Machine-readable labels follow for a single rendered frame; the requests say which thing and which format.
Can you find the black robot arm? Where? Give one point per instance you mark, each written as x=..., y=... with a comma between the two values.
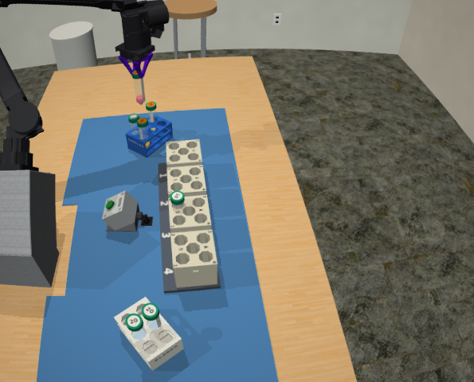
x=24, y=117

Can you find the white tube rack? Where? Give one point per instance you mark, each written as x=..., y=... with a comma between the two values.
x=154, y=337

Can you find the beige bucket adapter with round holes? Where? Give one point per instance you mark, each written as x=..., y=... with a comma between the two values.
x=194, y=215
x=183, y=150
x=196, y=187

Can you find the blue bench mat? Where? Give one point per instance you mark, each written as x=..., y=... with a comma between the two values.
x=224, y=331

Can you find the green-capped conical centrifuge tube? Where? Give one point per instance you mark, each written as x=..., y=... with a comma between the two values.
x=177, y=198

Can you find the green-capped sample tube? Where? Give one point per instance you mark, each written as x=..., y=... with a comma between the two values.
x=142, y=123
x=132, y=118

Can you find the beige block with round holes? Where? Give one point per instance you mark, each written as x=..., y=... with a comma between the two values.
x=185, y=247

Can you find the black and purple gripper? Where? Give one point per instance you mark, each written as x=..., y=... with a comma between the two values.
x=132, y=49

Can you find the blue tube rack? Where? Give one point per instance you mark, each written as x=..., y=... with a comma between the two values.
x=163, y=134

